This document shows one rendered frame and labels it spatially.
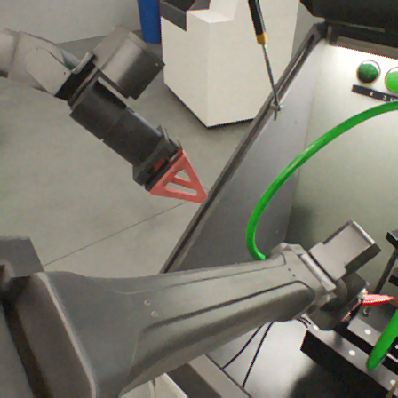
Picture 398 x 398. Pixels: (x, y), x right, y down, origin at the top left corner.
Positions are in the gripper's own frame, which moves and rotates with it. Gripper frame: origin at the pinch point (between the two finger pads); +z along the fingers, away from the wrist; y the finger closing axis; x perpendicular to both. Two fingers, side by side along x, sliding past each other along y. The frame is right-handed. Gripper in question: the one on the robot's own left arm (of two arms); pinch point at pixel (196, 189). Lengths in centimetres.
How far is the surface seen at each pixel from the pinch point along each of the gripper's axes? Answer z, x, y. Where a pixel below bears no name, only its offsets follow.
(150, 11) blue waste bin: -18, -61, 603
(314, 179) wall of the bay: 37, -15, 35
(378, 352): 25.3, -2.2, -19.1
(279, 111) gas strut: 12.2, -19.3, 25.6
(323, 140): 7.6, -17.0, -2.8
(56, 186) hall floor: 5, 112, 227
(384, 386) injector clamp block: 47.6, 4.4, -10.6
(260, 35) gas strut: -3.4, -24.6, 18.2
